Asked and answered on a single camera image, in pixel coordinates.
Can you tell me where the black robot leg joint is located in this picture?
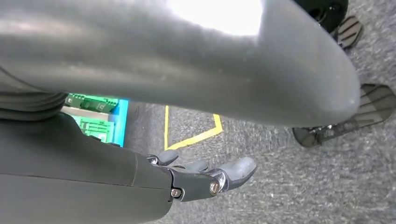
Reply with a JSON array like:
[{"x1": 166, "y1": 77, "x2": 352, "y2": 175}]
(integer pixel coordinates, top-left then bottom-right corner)
[{"x1": 294, "y1": 0, "x2": 349, "y2": 34}]

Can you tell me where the yellow floor tape square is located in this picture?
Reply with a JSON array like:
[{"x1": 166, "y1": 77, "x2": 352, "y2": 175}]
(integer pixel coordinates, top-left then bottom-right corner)
[{"x1": 164, "y1": 105, "x2": 223, "y2": 151}]

